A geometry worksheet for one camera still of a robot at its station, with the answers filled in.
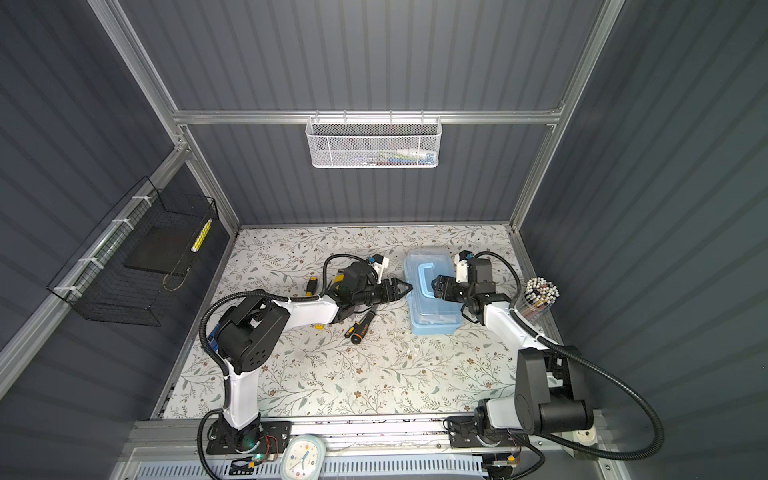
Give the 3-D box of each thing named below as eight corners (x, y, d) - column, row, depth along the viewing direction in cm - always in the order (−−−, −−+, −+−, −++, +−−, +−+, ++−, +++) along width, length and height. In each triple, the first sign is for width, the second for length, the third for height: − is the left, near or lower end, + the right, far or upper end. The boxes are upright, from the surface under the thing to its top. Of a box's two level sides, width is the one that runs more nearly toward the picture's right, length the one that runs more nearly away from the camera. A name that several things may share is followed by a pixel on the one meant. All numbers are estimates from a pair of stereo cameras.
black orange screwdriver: (351, 342, 92) (350, 338, 90) (370, 313, 98) (370, 309, 96) (357, 346, 91) (356, 342, 89) (377, 317, 97) (376, 313, 95)
